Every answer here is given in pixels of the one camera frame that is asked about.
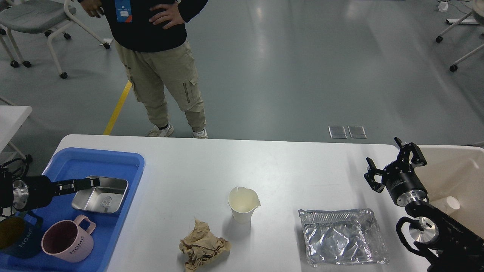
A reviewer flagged crumpled brown paper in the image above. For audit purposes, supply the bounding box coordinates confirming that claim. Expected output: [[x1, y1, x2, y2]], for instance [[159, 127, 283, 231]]
[[178, 218, 232, 272]]

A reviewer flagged white chair base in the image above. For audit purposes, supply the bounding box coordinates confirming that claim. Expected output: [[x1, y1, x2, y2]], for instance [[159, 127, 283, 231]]
[[435, 0, 484, 73]]

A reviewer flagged white cup in bin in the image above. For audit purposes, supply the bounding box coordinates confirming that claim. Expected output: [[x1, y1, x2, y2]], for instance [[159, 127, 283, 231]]
[[445, 196, 461, 210]]

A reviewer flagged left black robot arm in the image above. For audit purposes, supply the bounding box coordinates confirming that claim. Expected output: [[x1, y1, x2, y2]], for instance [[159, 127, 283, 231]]
[[0, 157, 100, 212]]

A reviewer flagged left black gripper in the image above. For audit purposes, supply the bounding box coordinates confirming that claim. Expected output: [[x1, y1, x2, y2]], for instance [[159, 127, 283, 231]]
[[12, 175, 100, 211]]

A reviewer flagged blue ID badge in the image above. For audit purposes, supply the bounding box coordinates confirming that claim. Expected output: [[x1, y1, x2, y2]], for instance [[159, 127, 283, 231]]
[[114, 0, 132, 23]]

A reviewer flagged grey office chair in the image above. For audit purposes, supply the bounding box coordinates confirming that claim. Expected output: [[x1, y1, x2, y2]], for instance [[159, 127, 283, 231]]
[[0, 0, 110, 79]]

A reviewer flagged aluminium foil container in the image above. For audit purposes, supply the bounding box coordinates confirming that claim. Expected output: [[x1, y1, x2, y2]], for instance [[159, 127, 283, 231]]
[[298, 208, 389, 267]]

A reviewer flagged square stainless steel dish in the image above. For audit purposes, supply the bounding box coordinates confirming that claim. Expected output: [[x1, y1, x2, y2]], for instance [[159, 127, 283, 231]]
[[71, 176, 129, 214]]

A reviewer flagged blue plastic tray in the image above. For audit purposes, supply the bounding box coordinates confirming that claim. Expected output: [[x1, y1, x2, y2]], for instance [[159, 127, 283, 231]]
[[0, 147, 144, 272]]

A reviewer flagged silver floor plate left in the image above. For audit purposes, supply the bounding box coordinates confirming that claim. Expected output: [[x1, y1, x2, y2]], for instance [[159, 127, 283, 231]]
[[328, 125, 347, 139]]

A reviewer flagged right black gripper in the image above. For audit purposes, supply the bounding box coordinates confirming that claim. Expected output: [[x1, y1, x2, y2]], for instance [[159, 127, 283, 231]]
[[364, 137, 428, 207]]

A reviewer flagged silver floor plate right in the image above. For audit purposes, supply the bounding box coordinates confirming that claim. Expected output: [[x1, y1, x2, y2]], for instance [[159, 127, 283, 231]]
[[348, 125, 368, 138]]

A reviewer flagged white plastic bin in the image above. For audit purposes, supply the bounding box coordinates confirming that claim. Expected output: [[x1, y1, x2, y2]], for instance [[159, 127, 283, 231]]
[[416, 145, 484, 238]]

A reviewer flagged person in black sweater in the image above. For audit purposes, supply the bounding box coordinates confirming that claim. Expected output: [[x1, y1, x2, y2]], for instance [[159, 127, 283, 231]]
[[102, 0, 208, 138]]

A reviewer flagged white paper cup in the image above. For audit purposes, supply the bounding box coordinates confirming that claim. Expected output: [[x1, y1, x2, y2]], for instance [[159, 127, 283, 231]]
[[228, 187, 261, 224]]

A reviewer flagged person's left hand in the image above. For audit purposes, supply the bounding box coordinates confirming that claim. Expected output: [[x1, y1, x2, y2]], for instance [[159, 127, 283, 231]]
[[149, 1, 185, 29]]

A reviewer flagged person's right hand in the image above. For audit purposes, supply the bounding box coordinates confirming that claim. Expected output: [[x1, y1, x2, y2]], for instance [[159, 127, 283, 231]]
[[80, 0, 104, 18]]

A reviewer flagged pink HOME mug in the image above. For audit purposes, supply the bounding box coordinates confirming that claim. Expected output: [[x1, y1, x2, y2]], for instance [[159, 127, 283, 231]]
[[41, 215, 96, 263]]

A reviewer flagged silver floor plate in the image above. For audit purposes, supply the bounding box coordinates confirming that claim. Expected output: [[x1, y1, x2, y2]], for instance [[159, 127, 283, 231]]
[[328, 125, 347, 139], [348, 125, 368, 138]]

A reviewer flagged white side table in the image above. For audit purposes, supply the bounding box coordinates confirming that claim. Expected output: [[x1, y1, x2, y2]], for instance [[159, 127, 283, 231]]
[[0, 105, 32, 164]]

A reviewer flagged dark teal HOME mug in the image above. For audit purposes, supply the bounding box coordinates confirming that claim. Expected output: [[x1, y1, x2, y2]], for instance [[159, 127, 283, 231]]
[[0, 211, 43, 259]]

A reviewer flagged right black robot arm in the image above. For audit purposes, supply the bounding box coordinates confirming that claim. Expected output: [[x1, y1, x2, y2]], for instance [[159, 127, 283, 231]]
[[364, 137, 484, 272]]

